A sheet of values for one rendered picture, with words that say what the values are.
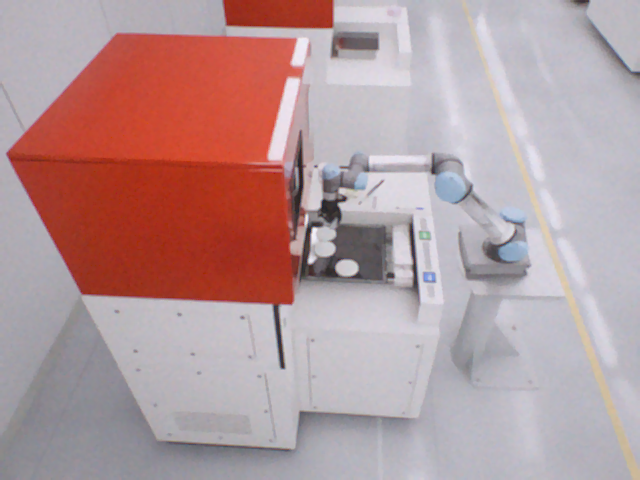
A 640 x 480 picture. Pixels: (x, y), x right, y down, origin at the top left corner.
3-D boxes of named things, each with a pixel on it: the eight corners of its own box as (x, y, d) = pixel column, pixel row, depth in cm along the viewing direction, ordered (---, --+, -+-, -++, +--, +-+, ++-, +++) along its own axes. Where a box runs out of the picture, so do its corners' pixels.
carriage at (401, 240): (394, 286, 226) (395, 282, 224) (392, 231, 252) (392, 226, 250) (412, 287, 226) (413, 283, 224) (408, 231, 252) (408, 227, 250)
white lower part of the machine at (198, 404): (159, 448, 260) (113, 361, 203) (200, 318, 319) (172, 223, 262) (296, 457, 256) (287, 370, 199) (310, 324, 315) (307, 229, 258)
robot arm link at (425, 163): (464, 144, 210) (350, 146, 222) (465, 158, 202) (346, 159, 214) (463, 167, 218) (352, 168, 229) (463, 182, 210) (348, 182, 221)
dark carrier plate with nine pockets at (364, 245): (307, 276, 225) (307, 275, 224) (313, 225, 249) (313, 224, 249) (383, 280, 223) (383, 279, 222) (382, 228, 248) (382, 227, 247)
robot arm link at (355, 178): (369, 164, 213) (344, 162, 215) (366, 179, 205) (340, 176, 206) (368, 179, 218) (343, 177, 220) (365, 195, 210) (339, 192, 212)
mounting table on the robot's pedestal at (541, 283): (531, 246, 266) (538, 228, 257) (557, 314, 234) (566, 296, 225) (445, 245, 267) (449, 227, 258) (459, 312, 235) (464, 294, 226)
